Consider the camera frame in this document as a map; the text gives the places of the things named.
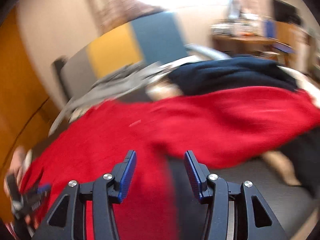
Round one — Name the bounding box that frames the orange wooden wardrobe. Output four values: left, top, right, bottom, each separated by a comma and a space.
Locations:
0, 7, 63, 220

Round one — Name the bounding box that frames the cluster of small containers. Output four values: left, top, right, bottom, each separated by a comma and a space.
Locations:
211, 15, 265, 37

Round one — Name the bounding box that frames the person's left hand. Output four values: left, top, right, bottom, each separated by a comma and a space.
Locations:
4, 146, 33, 183

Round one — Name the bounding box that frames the blue panel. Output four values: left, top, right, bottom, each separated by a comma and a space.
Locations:
266, 19, 277, 40

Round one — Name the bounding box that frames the cluttered side shelf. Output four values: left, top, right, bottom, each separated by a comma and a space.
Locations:
211, 34, 278, 58

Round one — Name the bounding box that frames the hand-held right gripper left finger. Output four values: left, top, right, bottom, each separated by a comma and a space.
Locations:
32, 150, 137, 240

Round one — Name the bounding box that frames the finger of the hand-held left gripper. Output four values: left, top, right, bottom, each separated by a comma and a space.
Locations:
24, 184, 52, 202

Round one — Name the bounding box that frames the patterned beige curtain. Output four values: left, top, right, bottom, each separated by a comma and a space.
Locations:
82, 0, 160, 23

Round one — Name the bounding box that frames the black rolled mat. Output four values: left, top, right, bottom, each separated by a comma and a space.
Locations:
51, 57, 73, 100

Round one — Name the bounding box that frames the beige knit cloth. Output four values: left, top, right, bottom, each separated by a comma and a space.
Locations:
261, 151, 303, 187

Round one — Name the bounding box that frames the cat print cushion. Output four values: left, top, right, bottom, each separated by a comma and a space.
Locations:
146, 79, 182, 100

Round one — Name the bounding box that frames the grey metal rail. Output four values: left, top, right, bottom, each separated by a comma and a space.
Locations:
185, 44, 230, 60

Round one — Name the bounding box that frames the grey yellow blue sofa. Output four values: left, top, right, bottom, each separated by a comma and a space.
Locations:
61, 12, 188, 98

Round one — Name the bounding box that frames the grey garment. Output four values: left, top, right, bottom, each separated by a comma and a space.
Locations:
62, 61, 173, 117

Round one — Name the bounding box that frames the navy garment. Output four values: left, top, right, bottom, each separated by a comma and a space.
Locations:
169, 57, 304, 97

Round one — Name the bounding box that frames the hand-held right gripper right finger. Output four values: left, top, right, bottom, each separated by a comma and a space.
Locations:
184, 150, 288, 240

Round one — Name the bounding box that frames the red knit sweater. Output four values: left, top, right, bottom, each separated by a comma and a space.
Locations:
20, 86, 320, 240

